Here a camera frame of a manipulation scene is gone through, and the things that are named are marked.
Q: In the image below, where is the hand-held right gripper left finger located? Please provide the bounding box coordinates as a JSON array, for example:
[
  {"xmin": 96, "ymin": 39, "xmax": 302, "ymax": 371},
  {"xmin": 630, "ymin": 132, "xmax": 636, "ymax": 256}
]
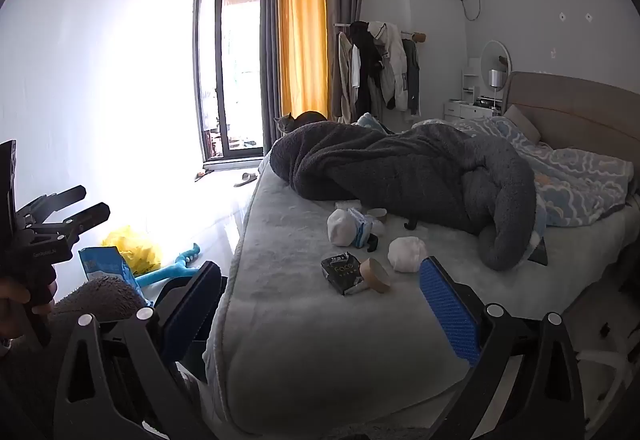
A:
[{"xmin": 52, "ymin": 261, "xmax": 223, "ymax": 440}]

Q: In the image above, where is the blue cloud patterned duvet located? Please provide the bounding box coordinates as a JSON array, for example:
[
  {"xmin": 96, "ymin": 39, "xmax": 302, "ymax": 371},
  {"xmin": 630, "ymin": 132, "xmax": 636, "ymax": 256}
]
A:
[{"xmin": 357, "ymin": 112, "xmax": 634, "ymax": 229}]

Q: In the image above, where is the white table lamp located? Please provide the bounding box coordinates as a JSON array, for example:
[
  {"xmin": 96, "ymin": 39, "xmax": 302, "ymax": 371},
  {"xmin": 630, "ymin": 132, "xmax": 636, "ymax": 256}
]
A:
[{"xmin": 487, "ymin": 69, "xmax": 505, "ymax": 113}]

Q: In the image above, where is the beige pillow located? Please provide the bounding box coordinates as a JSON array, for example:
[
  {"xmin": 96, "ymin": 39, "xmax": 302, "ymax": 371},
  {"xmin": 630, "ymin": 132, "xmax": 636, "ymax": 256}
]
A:
[{"xmin": 502, "ymin": 104, "xmax": 542, "ymax": 143}]

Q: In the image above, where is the blue plastic toy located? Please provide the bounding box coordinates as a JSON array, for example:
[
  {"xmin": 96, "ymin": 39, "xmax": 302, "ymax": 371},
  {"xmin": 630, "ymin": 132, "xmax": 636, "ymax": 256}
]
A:
[{"xmin": 134, "ymin": 242, "xmax": 202, "ymax": 289}]

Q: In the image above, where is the blue tissue pack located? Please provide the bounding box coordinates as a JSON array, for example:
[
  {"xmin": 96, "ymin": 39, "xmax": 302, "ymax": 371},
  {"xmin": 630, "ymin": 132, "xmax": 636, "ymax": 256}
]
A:
[{"xmin": 347, "ymin": 208, "xmax": 386, "ymax": 249}]

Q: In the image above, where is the yellow plastic bag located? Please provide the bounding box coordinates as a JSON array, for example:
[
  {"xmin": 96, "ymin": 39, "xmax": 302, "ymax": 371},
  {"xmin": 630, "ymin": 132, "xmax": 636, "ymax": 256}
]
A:
[{"xmin": 102, "ymin": 226, "xmax": 162, "ymax": 273}]

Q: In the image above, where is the bed with beige headboard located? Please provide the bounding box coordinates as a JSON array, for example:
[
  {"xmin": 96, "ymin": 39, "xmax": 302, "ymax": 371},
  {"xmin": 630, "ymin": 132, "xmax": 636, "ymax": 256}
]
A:
[{"xmin": 202, "ymin": 71, "xmax": 640, "ymax": 439}]

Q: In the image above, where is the grey cat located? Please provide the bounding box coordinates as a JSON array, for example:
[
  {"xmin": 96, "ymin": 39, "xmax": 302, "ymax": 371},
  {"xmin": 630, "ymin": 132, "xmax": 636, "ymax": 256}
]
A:
[{"xmin": 274, "ymin": 111, "xmax": 331, "ymax": 135}]

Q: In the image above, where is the balcony glass door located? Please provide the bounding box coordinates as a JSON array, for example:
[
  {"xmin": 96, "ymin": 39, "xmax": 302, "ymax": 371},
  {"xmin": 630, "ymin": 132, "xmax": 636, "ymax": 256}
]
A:
[{"xmin": 192, "ymin": 0, "xmax": 266, "ymax": 165}]

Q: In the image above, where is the yellow curtain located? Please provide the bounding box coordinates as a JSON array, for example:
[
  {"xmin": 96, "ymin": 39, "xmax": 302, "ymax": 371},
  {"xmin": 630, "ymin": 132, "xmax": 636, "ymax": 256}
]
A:
[{"xmin": 277, "ymin": 0, "xmax": 332, "ymax": 121}]

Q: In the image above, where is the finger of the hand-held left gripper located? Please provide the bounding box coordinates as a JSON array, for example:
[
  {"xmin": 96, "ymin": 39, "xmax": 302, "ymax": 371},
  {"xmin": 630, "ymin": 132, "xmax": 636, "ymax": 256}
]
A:
[
  {"xmin": 17, "ymin": 186, "xmax": 87, "ymax": 223},
  {"xmin": 30, "ymin": 202, "xmax": 111, "ymax": 243}
]

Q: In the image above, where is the round wall mirror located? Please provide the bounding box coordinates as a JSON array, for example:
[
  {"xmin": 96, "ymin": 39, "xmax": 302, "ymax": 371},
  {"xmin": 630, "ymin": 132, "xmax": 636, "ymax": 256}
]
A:
[{"xmin": 481, "ymin": 40, "xmax": 512, "ymax": 88}]

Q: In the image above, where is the black garment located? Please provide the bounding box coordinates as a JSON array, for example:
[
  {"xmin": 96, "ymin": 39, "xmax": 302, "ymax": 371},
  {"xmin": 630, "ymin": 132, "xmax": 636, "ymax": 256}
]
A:
[{"xmin": 350, "ymin": 21, "xmax": 385, "ymax": 119}]

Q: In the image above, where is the person's left hand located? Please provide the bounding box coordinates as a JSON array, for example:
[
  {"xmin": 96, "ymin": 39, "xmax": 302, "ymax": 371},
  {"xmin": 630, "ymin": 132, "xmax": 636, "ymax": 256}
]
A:
[{"xmin": 0, "ymin": 279, "xmax": 55, "ymax": 339}]

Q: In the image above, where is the beige coat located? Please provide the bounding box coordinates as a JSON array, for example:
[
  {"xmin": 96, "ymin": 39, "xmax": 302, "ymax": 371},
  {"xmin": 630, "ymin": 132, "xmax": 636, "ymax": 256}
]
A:
[{"xmin": 337, "ymin": 32, "xmax": 354, "ymax": 119}]

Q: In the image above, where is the bubble wrap roll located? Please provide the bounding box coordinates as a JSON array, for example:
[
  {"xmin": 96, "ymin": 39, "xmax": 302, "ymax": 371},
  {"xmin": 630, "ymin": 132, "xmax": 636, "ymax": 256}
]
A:
[{"xmin": 327, "ymin": 209, "xmax": 357, "ymax": 249}]

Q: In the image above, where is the blue paper bag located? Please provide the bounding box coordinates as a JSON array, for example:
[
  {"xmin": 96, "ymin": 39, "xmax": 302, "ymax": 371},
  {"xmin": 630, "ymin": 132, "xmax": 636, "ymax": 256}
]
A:
[{"xmin": 79, "ymin": 246, "xmax": 152, "ymax": 307}]

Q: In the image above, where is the grey garment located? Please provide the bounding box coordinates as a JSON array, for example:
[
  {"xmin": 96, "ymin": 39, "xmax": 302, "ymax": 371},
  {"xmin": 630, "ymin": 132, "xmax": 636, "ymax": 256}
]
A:
[{"xmin": 402, "ymin": 40, "xmax": 421, "ymax": 115}]

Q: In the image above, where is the white chair base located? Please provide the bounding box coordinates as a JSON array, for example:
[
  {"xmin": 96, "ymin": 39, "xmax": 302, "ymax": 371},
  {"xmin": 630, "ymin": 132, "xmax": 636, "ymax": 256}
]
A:
[{"xmin": 574, "ymin": 314, "xmax": 640, "ymax": 402}]

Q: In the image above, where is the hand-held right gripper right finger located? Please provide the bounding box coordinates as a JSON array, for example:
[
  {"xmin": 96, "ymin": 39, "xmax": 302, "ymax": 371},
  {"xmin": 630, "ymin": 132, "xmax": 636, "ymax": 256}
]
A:
[{"xmin": 415, "ymin": 256, "xmax": 586, "ymax": 440}]

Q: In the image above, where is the white desktop shelf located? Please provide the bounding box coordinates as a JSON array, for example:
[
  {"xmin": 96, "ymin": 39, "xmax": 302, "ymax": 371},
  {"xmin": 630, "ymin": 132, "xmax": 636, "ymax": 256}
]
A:
[{"xmin": 462, "ymin": 72, "xmax": 484, "ymax": 101}]

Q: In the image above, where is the grey fleece blanket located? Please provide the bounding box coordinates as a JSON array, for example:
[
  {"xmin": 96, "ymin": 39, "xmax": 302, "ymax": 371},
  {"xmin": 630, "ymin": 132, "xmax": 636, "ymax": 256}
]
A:
[{"xmin": 270, "ymin": 120, "xmax": 546, "ymax": 271}]

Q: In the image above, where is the dark flat book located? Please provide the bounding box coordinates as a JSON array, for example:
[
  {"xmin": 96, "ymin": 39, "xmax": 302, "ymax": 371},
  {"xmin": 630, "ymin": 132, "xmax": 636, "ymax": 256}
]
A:
[{"xmin": 525, "ymin": 239, "xmax": 549, "ymax": 267}]

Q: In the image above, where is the large cardboard tape core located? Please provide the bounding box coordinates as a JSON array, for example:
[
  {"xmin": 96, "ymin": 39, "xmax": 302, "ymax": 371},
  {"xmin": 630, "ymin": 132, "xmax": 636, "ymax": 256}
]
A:
[{"xmin": 359, "ymin": 258, "xmax": 393, "ymax": 294}]

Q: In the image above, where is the black cardboard box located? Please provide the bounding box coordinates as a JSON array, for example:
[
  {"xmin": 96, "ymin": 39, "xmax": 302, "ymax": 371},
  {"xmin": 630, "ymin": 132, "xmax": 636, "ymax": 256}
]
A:
[{"xmin": 321, "ymin": 254, "xmax": 369, "ymax": 296}]

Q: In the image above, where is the dark trash bin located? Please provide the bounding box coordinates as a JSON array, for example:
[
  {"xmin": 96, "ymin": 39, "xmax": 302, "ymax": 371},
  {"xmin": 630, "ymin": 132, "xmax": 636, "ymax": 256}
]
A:
[{"xmin": 154, "ymin": 272, "xmax": 230, "ymax": 385}]

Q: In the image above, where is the white jacket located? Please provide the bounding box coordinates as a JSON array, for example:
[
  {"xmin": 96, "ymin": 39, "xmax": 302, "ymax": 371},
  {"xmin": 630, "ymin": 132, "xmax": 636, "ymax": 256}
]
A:
[{"xmin": 370, "ymin": 22, "xmax": 409, "ymax": 111}]

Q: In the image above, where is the white clothes rack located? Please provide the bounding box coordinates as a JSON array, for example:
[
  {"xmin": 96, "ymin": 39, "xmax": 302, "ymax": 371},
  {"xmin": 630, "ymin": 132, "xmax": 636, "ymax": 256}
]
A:
[{"xmin": 334, "ymin": 21, "xmax": 427, "ymax": 121}]

